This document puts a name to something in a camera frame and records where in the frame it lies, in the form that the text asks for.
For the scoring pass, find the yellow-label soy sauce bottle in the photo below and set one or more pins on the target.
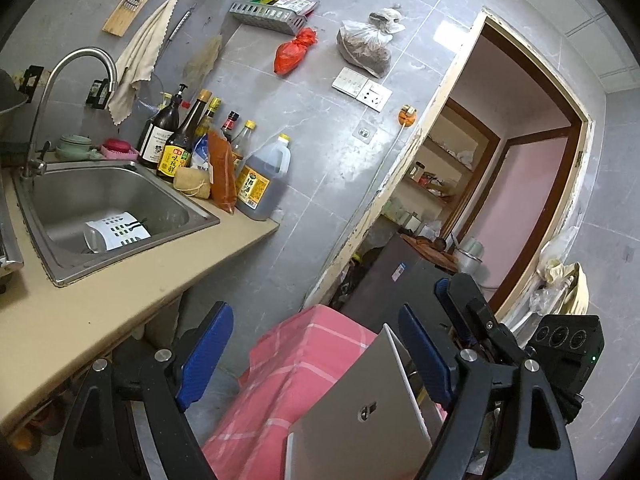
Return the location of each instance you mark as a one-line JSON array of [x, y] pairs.
[[178, 147]]

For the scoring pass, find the hanging white cloth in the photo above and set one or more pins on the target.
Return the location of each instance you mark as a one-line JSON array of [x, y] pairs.
[[136, 64]]

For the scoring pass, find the brown scrub sponge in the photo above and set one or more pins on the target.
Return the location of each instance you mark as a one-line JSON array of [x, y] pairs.
[[192, 182]]

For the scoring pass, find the dark soy sauce bottle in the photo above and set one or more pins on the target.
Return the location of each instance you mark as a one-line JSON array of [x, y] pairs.
[[158, 129]]

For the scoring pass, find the grey wall rack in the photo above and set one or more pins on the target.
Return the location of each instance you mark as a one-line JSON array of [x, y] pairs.
[[268, 17]]

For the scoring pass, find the red plastic bag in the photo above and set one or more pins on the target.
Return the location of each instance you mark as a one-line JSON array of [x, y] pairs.
[[291, 54]]

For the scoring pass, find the dark grey cabinet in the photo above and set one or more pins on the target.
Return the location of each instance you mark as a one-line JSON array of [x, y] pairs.
[[398, 276]]

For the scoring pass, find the stainless steel sink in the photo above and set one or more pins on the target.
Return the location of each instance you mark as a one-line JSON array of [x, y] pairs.
[[58, 205]]

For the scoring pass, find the perforated steel utensil holder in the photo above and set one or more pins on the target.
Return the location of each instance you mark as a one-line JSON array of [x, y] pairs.
[[376, 422]]

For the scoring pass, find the white perforated basket in sink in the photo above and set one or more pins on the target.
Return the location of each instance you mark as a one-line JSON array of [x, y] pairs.
[[113, 232]]

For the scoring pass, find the orange chili sauce packet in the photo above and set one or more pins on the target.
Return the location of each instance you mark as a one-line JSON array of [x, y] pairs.
[[221, 172]]

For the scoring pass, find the clear bag of dried goods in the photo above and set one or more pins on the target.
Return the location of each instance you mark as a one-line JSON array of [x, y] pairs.
[[365, 44]]

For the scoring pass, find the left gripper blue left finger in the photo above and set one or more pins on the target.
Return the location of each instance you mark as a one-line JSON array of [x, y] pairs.
[[198, 352]]

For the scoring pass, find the beige gloves on hose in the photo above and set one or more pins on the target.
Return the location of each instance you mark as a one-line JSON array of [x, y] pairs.
[[566, 292]]

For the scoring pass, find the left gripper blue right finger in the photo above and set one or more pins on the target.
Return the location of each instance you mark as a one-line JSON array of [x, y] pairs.
[[434, 357]]

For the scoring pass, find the pink checkered tablecloth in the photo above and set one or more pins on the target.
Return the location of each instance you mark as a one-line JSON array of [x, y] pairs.
[[291, 368]]

